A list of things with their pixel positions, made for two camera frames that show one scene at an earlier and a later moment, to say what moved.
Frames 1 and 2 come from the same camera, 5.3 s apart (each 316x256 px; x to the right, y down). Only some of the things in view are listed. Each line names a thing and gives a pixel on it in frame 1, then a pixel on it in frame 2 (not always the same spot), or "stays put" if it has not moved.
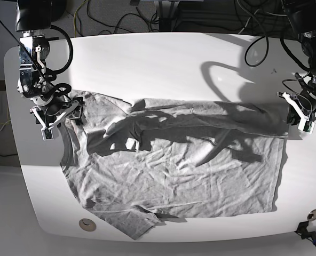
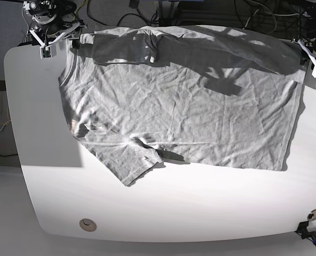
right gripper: (308, 104) → (308, 45)
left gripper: (52, 110) → (49, 30)
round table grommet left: (87, 224) stays put
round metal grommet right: (314, 214) stays put
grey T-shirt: (173, 158) → (140, 97)
